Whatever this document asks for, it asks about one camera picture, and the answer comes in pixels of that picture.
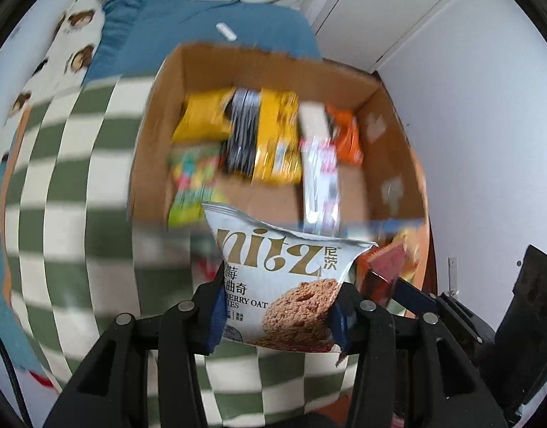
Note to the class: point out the white wall plate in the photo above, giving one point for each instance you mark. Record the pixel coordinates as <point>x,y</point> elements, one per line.
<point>452,272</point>

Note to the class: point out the black and yellow snack packet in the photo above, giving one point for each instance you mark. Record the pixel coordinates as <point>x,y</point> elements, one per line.
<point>267,138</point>

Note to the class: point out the red cloth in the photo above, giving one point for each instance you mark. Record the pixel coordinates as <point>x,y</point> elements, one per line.
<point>41,378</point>

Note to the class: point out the orange snack packet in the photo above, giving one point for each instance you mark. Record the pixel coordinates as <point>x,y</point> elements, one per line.
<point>347,136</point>

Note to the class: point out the blue ruffled pillow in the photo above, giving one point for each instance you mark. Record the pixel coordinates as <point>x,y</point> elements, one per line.
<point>189,22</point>

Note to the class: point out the bear print pillow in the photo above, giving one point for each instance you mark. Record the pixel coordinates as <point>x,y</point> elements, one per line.
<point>64,53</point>

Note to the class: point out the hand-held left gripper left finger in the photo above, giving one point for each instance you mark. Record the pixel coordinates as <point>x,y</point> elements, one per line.
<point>215,321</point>

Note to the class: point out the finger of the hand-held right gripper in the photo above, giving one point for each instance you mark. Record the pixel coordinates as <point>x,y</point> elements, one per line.
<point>414,298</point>

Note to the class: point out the blue plush quilt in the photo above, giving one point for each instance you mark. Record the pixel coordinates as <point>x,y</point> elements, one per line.
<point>6,254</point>

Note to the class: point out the green candy packet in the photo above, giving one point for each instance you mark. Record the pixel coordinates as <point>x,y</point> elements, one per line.
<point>191,183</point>

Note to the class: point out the small white tube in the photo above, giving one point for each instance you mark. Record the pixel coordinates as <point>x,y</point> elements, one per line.
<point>226,31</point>

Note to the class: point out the white and red bar packet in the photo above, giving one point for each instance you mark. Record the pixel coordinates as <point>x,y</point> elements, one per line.
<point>320,183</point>

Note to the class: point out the white door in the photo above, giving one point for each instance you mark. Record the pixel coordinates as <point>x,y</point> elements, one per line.
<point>389,4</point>

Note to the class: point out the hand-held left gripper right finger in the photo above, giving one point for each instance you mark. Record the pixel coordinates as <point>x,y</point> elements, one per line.
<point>338,323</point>

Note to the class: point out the white cookie packet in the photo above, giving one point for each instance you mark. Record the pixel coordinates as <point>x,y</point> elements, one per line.
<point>291,285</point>

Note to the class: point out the green checkered blanket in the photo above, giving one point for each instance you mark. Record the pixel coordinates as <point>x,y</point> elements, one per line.
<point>77,232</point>

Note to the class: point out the dark red snack packet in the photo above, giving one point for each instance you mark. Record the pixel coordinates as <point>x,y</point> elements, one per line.
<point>382,272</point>

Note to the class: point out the cardboard box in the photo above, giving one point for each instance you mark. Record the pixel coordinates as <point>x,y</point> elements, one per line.
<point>264,196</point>

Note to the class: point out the yellow and brown snack packet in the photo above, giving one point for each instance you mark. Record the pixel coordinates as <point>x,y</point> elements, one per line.
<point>409,237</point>

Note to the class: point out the plain white snack packet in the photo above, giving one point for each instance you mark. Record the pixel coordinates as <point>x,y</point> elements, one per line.
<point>313,118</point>

